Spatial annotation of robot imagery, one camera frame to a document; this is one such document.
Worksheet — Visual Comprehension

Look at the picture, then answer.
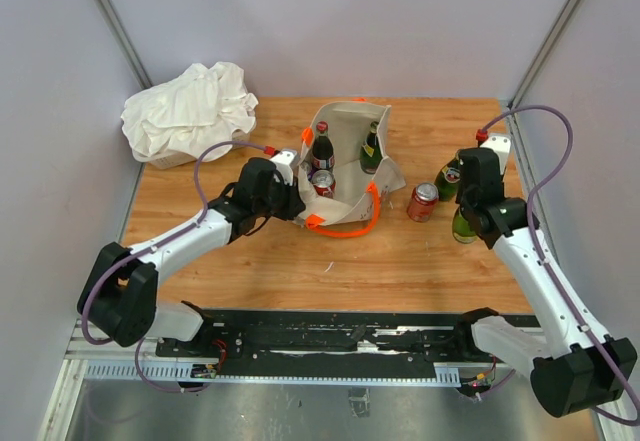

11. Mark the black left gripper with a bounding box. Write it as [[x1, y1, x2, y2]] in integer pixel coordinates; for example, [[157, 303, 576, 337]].
[[255, 172, 305, 221]]

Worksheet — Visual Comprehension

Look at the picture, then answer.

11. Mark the green glass bottle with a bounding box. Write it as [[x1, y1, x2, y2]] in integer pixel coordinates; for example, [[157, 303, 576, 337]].
[[359, 121, 382, 174], [451, 207, 477, 244], [434, 152, 461, 202]]

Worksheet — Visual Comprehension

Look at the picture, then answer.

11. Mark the red soda can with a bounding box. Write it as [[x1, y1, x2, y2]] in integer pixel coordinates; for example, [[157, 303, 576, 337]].
[[311, 170, 336, 199], [407, 182, 439, 222]]

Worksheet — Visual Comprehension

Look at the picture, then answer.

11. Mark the white canvas tote bag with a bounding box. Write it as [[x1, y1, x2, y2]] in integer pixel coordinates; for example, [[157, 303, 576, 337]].
[[295, 101, 406, 232]]

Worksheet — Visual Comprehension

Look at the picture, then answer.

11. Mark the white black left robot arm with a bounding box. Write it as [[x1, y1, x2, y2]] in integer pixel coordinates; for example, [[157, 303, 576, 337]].
[[77, 150, 305, 357]]

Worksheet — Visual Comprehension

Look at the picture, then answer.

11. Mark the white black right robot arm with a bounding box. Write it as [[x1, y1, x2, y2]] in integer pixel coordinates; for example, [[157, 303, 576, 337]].
[[452, 147, 637, 417]]

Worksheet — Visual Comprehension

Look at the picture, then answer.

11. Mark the glass cola bottle red cap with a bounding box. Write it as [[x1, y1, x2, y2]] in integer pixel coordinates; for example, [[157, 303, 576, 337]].
[[312, 121, 335, 172]]

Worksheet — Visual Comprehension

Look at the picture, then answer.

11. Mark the crumpled white cloth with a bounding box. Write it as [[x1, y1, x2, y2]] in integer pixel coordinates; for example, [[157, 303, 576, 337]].
[[121, 62, 259, 163]]

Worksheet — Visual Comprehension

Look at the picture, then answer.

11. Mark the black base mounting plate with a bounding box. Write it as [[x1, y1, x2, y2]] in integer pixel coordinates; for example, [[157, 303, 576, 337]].
[[155, 309, 495, 364]]

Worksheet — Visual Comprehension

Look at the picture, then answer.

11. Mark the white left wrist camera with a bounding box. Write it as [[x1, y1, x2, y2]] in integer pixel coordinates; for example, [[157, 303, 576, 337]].
[[270, 149, 300, 186]]

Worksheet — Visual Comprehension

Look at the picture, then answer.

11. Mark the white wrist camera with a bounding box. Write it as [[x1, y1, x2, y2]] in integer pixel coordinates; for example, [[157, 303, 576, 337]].
[[481, 133, 512, 176], [270, 149, 300, 186]]

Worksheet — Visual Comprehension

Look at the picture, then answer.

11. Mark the orange bag handle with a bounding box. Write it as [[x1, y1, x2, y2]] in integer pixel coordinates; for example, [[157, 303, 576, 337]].
[[305, 182, 381, 239]]

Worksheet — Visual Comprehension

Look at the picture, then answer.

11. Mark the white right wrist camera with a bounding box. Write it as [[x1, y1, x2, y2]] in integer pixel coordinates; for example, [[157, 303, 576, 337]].
[[481, 133, 512, 176]]

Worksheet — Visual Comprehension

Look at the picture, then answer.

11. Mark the grey slotted cable duct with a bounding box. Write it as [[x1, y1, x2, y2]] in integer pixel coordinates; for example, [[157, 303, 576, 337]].
[[85, 353, 461, 387]]

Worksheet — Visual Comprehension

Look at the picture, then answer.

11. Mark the aluminium frame post right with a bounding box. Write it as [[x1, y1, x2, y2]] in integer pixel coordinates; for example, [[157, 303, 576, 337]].
[[506, 0, 584, 108]]

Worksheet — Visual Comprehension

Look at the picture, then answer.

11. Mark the aluminium frame post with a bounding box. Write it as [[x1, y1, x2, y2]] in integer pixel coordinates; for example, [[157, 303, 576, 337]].
[[94, 0, 152, 89], [506, 0, 584, 108]]

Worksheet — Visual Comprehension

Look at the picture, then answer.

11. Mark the aluminium frame post left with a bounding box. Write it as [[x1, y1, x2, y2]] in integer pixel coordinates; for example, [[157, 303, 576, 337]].
[[94, 0, 152, 89]]

